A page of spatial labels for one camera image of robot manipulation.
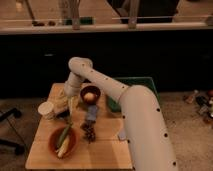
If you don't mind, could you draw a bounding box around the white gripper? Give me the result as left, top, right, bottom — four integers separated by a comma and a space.
49, 90, 73, 115

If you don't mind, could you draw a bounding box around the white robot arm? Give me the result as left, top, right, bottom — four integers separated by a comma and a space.
64, 57, 179, 171

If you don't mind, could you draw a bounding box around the white paper cup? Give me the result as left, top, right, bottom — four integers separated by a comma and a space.
38, 101, 55, 120

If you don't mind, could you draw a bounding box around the dark metal cup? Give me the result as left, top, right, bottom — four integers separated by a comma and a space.
58, 111, 71, 121

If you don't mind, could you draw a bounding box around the pale round fruit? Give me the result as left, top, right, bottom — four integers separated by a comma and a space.
84, 93, 94, 102

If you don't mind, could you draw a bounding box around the green vegetable stick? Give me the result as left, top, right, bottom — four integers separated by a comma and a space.
56, 124, 71, 149

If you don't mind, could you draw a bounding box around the blue grey sponge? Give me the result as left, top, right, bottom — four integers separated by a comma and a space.
86, 105, 98, 121

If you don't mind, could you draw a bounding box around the brown bowl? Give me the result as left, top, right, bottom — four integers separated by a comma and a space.
80, 86, 101, 105

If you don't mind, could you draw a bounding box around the red bowl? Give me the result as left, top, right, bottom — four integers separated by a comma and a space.
48, 127, 78, 159

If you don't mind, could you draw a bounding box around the white vegetable stick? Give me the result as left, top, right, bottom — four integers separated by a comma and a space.
57, 136, 70, 158

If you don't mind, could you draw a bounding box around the black office chair base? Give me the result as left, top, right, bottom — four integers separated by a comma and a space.
0, 106, 26, 156

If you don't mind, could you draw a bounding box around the grey folded cloth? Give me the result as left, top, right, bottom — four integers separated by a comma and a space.
118, 129, 126, 141

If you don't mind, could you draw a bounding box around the green plastic bin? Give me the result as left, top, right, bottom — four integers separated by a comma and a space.
106, 77, 158, 112

